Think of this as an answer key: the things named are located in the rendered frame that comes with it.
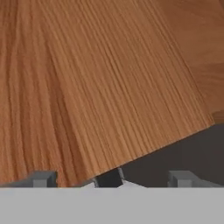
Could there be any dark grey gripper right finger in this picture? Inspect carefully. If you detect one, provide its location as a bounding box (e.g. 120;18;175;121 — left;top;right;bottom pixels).
167;170;224;188

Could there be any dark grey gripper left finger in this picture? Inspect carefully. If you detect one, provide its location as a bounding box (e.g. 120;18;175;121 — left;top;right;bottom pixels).
0;170;59;188

